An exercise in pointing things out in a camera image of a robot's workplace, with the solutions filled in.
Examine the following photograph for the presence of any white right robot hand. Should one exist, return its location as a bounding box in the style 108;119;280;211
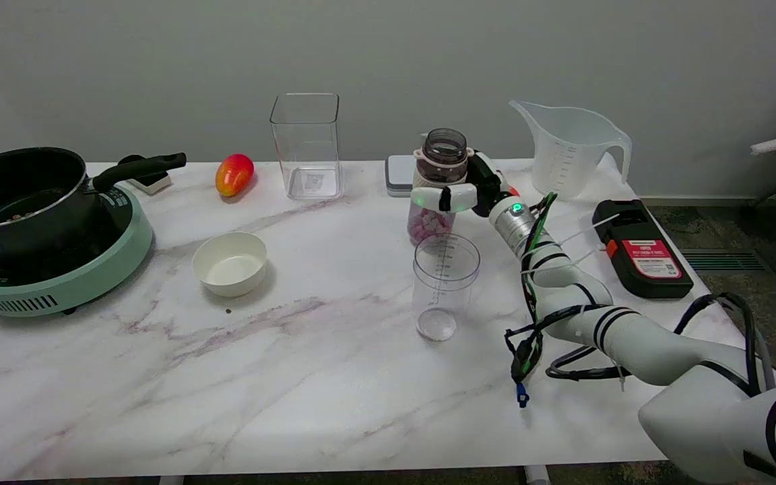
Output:
410;150;520;218

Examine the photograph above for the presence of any large translucent measuring jug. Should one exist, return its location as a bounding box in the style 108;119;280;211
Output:
509;100;633;201

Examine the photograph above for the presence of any small clear measuring cup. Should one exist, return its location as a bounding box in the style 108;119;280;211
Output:
413;233;481;342

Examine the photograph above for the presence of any white grey kitchen scale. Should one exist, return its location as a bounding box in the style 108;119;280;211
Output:
385;155;422;197

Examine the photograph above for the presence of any black device with red label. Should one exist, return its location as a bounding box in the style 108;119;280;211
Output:
592;199;694;300

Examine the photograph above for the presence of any clear square plastic container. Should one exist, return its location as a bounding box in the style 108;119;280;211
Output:
269;93;344;201

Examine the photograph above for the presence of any dark floor vent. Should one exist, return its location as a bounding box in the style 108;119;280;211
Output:
679;248;766;272

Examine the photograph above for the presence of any red orange mango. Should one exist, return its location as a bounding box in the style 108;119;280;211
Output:
215;154;255;198

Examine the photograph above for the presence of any white bowl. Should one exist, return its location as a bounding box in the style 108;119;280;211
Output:
192;232;268;298

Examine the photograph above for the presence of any green induction cooker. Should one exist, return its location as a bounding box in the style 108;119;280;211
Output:
0;183;154;318

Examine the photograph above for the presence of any black saucepan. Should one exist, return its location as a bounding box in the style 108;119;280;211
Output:
0;147;187;260

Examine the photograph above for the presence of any green black braided cable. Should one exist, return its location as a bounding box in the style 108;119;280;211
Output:
504;192;558;409

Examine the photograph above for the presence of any black hose cable loop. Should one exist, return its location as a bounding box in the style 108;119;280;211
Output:
546;292;776;398

